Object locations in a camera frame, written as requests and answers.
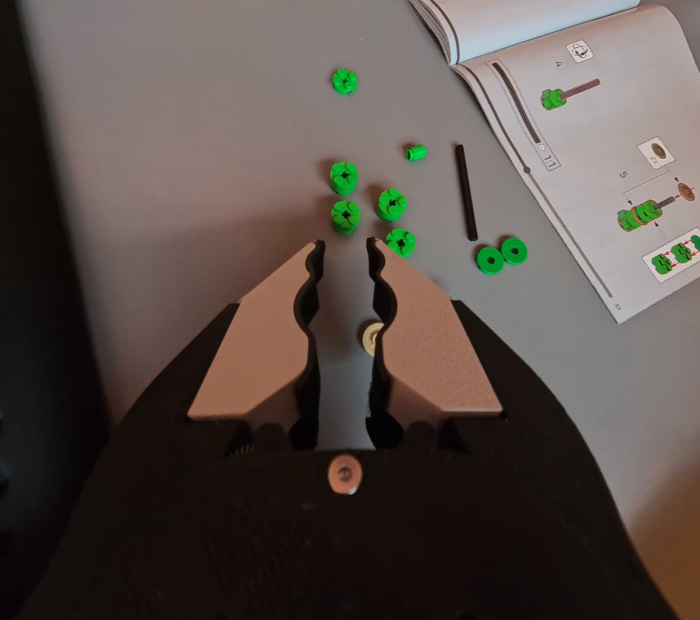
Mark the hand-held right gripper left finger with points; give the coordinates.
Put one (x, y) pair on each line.
(257, 357)

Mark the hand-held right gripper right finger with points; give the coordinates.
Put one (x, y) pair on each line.
(437, 357)

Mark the tan round brick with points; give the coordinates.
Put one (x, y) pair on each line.
(371, 341)

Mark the grey desk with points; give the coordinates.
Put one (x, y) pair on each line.
(191, 111)

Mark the green flat round plate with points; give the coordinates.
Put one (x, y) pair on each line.
(484, 263)
(507, 256)

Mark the black axle rod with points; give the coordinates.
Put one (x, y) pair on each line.
(466, 193)

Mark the small green cylinder brick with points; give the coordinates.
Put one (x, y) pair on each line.
(415, 153)

